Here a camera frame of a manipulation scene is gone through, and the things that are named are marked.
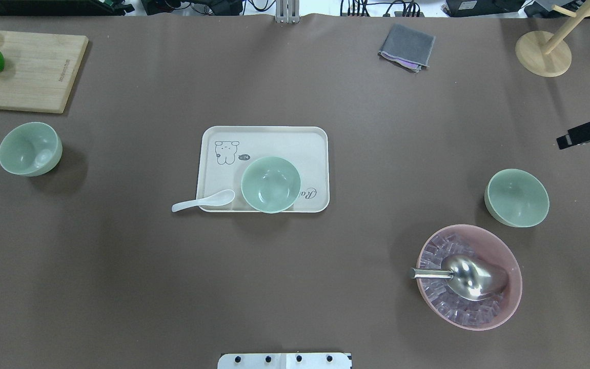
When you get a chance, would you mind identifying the pink bowl with ice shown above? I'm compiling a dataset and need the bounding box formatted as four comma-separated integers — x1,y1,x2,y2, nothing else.
416,224,522,330

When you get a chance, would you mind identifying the green bowl on tray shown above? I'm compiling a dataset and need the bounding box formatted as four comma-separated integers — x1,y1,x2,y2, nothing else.
240,156,301,213

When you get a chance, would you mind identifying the metal scoop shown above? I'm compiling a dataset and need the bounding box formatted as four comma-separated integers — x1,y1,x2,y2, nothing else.
408,254,510,301

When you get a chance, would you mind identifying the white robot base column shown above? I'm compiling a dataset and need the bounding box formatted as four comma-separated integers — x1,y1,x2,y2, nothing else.
217,352,353,368

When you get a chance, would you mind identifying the bamboo cutting board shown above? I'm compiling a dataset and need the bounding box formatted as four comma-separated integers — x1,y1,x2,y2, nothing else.
0,30,89,114

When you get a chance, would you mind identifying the green bowl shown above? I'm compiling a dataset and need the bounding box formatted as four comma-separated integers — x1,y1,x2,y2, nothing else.
0,122,63,177
240,156,301,213
483,169,550,228

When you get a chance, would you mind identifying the aluminium frame post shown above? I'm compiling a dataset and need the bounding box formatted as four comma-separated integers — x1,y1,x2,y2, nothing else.
275,0,301,24

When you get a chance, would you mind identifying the cream serving tray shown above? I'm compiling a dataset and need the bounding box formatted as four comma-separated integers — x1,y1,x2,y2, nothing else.
196,126,330,213

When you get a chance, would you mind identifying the white ceramic spoon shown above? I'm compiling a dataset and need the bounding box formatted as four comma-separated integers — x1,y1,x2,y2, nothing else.
171,189,235,213

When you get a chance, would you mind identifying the grey folded cloth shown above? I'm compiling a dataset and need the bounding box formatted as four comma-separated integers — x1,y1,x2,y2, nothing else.
378,24,436,73

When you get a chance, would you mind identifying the wooden mug tree stand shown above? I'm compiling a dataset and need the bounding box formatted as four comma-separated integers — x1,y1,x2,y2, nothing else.
515,1,590,77

